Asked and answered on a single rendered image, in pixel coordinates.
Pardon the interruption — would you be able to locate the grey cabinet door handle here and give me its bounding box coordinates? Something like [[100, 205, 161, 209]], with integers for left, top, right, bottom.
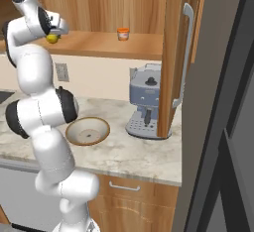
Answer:
[[171, 2, 195, 109]]

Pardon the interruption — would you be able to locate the white bowl with brown rim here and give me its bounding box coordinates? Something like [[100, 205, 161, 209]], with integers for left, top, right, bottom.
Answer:
[[64, 116, 111, 147]]

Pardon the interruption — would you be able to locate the dark grey fridge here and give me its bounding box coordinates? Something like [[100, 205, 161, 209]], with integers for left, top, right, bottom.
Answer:
[[171, 0, 254, 232]]

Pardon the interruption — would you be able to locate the dark sink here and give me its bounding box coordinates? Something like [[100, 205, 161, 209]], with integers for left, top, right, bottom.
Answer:
[[0, 90, 16, 105]]

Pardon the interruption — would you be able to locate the wooden wall cabinet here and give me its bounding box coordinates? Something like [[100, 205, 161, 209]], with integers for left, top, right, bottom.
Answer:
[[0, 0, 169, 61]]

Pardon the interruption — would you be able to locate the grey blue coffee machine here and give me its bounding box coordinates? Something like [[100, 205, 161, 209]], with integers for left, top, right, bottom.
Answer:
[[124, 62, 174, 141]]

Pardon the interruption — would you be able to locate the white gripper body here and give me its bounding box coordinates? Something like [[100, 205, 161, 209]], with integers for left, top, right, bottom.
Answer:
[[49, 10, 70, 36]]

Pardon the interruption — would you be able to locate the yellow lemon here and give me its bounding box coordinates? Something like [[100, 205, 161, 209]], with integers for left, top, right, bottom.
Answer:
[[46, 34, 62, 45]]

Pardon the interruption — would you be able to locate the wooden cabinet door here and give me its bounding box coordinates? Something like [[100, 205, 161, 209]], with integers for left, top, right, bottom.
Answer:
[[157, 0, 208, 139]]

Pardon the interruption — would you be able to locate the grey wall outlet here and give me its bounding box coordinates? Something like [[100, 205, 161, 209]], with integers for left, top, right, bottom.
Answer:
[[54, 62, 70, 83]]

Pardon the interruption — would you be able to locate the orange jar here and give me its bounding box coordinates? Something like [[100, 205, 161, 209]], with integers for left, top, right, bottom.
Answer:
[[116, 27, 131, 43]]

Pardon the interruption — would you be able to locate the grey dishwasher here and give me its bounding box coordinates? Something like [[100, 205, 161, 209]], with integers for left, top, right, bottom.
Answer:
[[0, 162, 64, 232]]

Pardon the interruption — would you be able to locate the wooden drawer front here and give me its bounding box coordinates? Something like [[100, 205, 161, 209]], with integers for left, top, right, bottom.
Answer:
[[86, 174, 180, 232]]

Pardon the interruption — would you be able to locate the grey drawer handle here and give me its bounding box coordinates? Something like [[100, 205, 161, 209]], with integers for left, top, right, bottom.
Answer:
[[108, 180, 142, 192]]

